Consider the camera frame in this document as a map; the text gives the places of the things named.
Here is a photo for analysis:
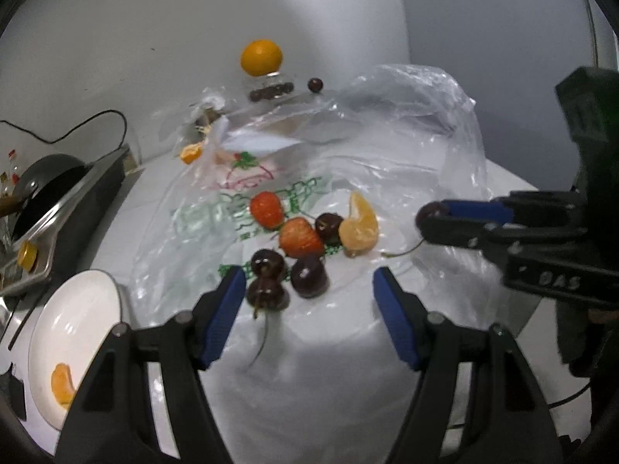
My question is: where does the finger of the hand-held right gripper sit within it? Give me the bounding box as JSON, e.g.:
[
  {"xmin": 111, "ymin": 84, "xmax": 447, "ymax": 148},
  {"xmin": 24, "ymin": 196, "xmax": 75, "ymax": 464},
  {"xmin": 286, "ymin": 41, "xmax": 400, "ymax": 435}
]
[
  {"xmin": 418, "ymin": 217, "xmax": 588, "ymax": 257},
  {"xmin": 447, "ymin": 191, "xmax": 587, "ymax": 230}
]

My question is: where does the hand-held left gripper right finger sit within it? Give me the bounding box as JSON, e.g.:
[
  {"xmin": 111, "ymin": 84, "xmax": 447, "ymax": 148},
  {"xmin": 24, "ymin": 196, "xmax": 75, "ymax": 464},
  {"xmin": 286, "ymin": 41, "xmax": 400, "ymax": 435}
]
[{"xmin": 372, "ymin": 266, "xmax": 564, "ymax": 464}]

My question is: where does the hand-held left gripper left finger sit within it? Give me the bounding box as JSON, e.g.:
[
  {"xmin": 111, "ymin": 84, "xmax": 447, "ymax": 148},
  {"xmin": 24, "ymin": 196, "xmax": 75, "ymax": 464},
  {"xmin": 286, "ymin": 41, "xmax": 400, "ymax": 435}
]
[{"xmin": 55, "ymin": 266, "xmax": 247, "ymax": 464}]

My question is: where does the dark red cherry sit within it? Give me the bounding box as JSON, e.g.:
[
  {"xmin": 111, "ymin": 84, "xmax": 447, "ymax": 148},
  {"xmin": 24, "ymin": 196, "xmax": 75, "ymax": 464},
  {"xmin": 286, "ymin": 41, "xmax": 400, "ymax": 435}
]
[
  {"xmin": 251, "ymin": 249, "xmax": 287, "ymax": 281},
  {"xmin": 314, "ymin": 213, "xmax": 345, "ymax": 246},
  {"xmin": 290, "ymin": 254, "xmax": 330, "ymax": 299},
  {"xmin": 381, "ymin": 202, "xmax": 451, "ymax": 258},
  {"xmin": 246, "ymin": 275, "xmax": 290, "ymax": 367}
]

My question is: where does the thick peeled orange segment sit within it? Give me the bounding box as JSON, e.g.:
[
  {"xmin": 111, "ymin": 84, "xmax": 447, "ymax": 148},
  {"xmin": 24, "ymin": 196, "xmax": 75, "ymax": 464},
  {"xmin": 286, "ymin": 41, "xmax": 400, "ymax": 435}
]
[{"xmin": 339, "ymin": 191, "xmax": 379, "ymax": 258}]

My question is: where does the clear printed plastic bag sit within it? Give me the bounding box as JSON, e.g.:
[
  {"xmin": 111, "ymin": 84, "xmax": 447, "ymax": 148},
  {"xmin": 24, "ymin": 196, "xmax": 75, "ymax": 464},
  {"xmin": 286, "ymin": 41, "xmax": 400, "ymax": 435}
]
[{"xmin": 130, "ymin": 63, "xmax": 489, "ymax": 312}]

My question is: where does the red strawberry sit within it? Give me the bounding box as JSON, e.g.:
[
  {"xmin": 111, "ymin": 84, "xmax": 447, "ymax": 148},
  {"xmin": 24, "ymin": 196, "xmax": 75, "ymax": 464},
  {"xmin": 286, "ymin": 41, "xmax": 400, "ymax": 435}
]
[
  {"xmin": 250, "ymin": 192, "xmax": 285, "ymax": 230},
  {"xmin": 279, "ymin": 218, "xmax": 326, "ymax": 259}
]

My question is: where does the white round plate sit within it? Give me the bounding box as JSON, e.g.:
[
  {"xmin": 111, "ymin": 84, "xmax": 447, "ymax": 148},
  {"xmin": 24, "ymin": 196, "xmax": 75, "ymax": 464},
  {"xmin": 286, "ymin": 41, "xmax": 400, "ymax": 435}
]
[{"xmin": 28, "ymin": 270, "xmax": 124, "ymax": 431}]

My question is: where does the slim peeled orange segment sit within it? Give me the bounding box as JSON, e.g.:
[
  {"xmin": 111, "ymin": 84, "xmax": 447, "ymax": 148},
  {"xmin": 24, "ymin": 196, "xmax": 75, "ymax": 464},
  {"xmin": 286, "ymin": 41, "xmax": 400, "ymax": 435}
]
[{"xmin": 51, "ymin": 362, "xmax": 78, "ymax": 409}]

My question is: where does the steel induction cooker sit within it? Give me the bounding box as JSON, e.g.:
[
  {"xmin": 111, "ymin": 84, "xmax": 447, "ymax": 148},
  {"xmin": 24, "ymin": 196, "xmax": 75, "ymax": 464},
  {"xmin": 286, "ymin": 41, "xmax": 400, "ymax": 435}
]
[{"xmin": 0, "ymin": 144, "xmax": 131, "ymax": 297}]

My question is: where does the black wok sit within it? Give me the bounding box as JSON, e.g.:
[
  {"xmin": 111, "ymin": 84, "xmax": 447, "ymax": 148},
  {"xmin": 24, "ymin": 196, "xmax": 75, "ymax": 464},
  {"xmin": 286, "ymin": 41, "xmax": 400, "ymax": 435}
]
[{"xmin": 12, "ymin": 176, "xmax": 85, "ymax": 242}]

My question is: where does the dark wok lid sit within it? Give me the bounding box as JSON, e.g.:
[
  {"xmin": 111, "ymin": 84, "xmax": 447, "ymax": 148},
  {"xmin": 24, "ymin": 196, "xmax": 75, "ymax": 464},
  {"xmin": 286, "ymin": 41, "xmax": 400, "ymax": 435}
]
[{"xmin": 12, "ymin": 154, "xmax": 90, "ymax": 204}]

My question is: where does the small glass jar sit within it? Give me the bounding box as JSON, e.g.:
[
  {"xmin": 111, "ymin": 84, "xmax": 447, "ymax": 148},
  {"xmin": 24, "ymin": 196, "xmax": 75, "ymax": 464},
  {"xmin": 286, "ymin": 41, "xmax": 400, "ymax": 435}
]
[{"xmin": 248, "ymin": 73, "xmax": 295, "ymax": 103}]

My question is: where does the whole orange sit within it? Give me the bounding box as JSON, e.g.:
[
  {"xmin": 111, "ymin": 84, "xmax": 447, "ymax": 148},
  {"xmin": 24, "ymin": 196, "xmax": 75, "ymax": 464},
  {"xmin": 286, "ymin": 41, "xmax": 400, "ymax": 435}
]
[{"xmin": 240, "ymin": 39, "xmax": 284, "ymax": 77}]

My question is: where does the black cooker power cable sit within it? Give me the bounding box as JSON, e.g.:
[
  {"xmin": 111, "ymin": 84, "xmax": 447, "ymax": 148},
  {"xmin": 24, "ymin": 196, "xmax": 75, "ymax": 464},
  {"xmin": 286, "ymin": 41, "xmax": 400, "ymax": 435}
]
[{"xmin": 0, "ymin": 109, "xmax": 129, "ymax": 148}]

